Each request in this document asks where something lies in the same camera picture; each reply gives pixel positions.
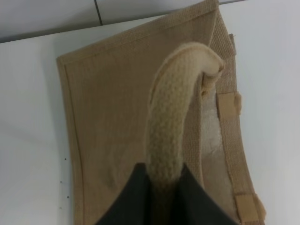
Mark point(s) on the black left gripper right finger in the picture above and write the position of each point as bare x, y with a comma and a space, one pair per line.
193, 206

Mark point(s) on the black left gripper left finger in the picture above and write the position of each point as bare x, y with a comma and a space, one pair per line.
137, 202

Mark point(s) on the brown linen bag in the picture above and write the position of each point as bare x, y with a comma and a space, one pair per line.
107, 87

